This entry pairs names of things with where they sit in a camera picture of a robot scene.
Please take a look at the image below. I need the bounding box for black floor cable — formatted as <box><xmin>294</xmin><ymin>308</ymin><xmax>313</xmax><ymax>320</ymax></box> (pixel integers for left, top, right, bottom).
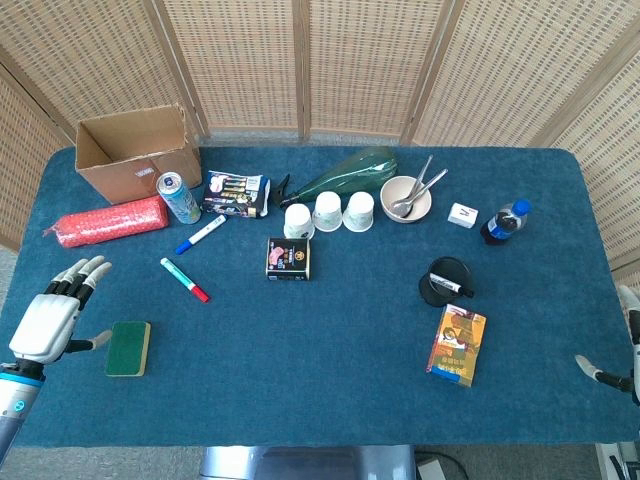
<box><xmin>414</xmin><ymin>451</ymin><xmax>471</xmax><ymax>480</ymax></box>

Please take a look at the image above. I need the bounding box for blue-capped marker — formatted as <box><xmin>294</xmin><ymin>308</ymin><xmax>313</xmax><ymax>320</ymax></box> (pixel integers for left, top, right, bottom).
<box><xmin>174</xmin><ymin>214</ymin><xmax>228</xmax><ymax>255</ymax></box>

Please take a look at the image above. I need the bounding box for black cup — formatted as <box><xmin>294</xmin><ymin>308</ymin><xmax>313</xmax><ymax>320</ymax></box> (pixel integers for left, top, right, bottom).
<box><xmin>418</xmin><ymin>256</ymin><xmax>474</xmax><ymax>307</ymax></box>

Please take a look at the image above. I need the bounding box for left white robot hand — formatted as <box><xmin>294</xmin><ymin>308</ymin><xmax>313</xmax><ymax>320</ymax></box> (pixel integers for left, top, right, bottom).
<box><xmin>8</xmin><ymin>255</ymin><xmax>114</xmax><ymax>365</ymax></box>

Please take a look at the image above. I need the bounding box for green spray bottle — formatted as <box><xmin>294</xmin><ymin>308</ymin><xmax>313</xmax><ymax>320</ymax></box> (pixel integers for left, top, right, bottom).
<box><xmin>269</xmin><ymin>146</ymin><xmax>399</xmax><ymax>207</ymax></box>

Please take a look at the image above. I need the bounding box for white paper cup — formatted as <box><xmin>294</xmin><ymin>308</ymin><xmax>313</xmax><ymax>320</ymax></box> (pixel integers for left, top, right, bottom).
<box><xmin>312</xmin><ymin>191</ymin><xmax>344</xmax><ymax>233</ymax></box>
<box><xmin>342</xmin><ymin>191</ymin><xmax>375</xmax><ymax>233</ymax></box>
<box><xmin>283</xmin><ymin>203</ymin><xmax>316</xmax><ymax>240</ymax></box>

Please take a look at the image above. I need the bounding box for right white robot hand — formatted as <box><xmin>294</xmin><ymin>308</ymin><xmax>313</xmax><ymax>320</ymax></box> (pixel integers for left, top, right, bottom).
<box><xmin>574</xmin><ymin>284</ymin><xmax>640</xmax><ymax>406</ymax></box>

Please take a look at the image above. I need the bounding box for red bubble wrap roll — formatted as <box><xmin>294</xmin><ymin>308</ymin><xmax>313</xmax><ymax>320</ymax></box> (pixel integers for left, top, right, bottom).
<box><xmin>42</xmin><ymin>194</ymin><xmax>170</xmax><ymax>249</ymax></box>

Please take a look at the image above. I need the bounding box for small white box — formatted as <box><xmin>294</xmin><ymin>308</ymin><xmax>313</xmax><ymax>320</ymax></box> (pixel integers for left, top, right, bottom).
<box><xmin>448</xmin><ymin>202</ymin><xmax>480</xmax><ymax>229</ymax></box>

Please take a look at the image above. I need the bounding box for open cardboard box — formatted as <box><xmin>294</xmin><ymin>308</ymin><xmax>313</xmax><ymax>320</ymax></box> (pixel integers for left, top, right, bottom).
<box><xmin>74</xmin><ymin>103</ymin><xmax>204</xmax><ymax>205</ymax></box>

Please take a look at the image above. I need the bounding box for red-capped marker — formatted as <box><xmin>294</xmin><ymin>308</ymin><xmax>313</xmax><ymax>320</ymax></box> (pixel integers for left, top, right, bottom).
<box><xmin>160</xmin><ymin>257</ymin><xmax>211</xmax><ymax>304</ymax></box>

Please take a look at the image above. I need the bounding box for black meat tin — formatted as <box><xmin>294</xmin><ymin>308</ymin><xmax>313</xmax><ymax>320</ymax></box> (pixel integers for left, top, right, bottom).
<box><xmin>265</xmin><ymin>237</ymin><xmax>312</xmax><ymax>282</ymax></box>

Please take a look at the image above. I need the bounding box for dark snack packet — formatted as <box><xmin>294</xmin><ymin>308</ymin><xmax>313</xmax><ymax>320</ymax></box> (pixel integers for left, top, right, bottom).
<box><xmin>201</xmin><ymin>169</ymin><xmax>272</xmax><ymax>220</ymax></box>

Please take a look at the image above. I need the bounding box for metal spoon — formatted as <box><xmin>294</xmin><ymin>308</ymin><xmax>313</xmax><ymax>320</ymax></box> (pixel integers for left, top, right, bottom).
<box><xmin>402</xmin><ymin>154</ymin><xmax>435</xmax><ymax>217</ymax></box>
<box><xmin>391</xmin><ymin>168</ymin><xmax>449</xmax><ymax>211</ymax></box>

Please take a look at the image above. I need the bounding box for light blue drink can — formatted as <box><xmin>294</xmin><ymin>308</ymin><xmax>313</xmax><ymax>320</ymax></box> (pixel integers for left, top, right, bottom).
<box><xmin>156</xmin><ymin>171</ymin><xmax>202</xmax><ymax>225</ymax></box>

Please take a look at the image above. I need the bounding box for green yellow sponge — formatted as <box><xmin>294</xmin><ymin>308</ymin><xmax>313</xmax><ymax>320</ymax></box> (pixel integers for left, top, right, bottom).
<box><xmin>104</xmin><ymin>320</ymin><xmax>152</xmax><ymax>378</ymax></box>

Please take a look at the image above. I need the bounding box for orange printed carton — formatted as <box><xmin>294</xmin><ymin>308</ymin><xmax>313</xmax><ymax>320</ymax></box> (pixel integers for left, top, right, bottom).
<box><xmin>426</xmin><ymin>303</ymin><xmax>488</xmax><ymax>389</ymax></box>

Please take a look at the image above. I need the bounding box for blue table carpet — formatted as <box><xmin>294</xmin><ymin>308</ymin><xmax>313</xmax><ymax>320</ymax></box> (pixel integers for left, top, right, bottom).
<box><xmin>0</xmin><ymin>145</ymin><xmax>640</xmax><ymax>448</ymax></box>

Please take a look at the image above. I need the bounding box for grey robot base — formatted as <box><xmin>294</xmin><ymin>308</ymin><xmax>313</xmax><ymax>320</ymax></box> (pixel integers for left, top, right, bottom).
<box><xmin>199</xmin><ymin>444</ymin><xmax>417</xmax><ymax>480</ymax></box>

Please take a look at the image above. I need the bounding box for black marker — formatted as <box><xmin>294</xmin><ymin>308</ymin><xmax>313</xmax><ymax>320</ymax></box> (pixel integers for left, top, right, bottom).
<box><xmin>429</xmin><ymin>273</ymin><xmax>475</xmax><ymax>299</ymax></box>

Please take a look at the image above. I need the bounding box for woven bamboo folding screen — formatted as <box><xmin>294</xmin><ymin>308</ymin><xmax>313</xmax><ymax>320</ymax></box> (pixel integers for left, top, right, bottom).
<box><xmin>0</xmin><ymin>0</ymin><xmax>640</xmax><ymax>274</ymax></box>

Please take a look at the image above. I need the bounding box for cola bottle blue cap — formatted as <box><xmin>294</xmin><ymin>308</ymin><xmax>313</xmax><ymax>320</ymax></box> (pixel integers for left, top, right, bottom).
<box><xmin>480</xmin><ymin>198</ymin><xmax>532</xmax><ymax>247</ymax></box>

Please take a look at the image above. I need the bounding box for beige bowl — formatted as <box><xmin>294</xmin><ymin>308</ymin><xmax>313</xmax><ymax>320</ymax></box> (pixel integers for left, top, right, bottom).
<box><xmin>379</xmin><ymin>175</ymin><xmax>433</xmax><ymax>224</ymax></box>

